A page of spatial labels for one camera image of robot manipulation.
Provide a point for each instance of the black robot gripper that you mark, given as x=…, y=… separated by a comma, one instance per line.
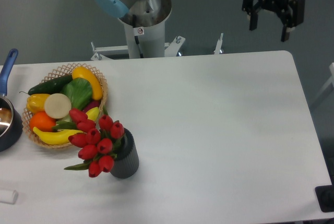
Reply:
x=291, y=15

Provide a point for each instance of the red tulip bouquet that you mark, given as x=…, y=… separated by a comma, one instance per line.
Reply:
x=98, y=141

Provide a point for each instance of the dark grey ribbed vase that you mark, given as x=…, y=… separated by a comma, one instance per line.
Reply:
x=126, y=163

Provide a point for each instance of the black device at table corner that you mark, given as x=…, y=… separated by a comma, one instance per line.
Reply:
x=325, y=198

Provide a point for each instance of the purple eggplant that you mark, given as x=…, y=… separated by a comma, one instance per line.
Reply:
x=91, y=105

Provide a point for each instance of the yellow squash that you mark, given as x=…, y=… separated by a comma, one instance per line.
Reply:
x=87, y=74

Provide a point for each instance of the green leafy cabbage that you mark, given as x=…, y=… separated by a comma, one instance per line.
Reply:
x=79, y=91

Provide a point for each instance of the woven wicker basket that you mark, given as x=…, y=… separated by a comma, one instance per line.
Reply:
x=61, y=71

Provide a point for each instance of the green cucumber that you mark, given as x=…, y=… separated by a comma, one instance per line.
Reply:
x=52, y=86

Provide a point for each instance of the round beige onion slice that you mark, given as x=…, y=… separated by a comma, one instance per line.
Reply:
x=57, y=106

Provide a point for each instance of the yellow banana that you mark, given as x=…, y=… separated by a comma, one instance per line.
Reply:
x=56, y=136

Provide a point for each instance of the yellow bell pepper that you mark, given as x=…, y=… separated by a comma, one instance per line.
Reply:
x=35, y=103

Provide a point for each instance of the orange fruit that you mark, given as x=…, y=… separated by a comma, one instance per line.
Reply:
x=42, y=121

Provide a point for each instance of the white cylinder object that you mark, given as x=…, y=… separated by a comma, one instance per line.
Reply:
x=8, y=196

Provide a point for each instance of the white chair frame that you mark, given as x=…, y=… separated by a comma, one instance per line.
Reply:
x=324, y=91

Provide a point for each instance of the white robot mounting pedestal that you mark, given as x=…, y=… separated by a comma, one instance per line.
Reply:
x=142, y=42

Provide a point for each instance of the blue handled saucepan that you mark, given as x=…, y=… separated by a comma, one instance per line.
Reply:
x=11, y=122

